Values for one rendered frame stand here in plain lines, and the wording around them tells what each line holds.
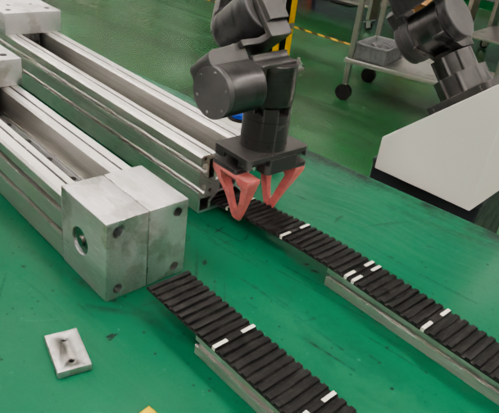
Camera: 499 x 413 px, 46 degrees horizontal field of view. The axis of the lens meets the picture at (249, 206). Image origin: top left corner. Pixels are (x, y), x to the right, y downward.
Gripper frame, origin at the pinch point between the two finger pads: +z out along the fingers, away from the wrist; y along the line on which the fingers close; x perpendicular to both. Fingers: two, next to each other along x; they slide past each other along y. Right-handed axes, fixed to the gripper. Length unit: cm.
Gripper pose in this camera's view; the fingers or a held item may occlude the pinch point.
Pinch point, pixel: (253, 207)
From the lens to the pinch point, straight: 76.5
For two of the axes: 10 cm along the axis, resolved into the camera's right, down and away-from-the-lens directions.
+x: 6.7, 4.4, -6.0
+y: -7.4, 2.5, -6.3
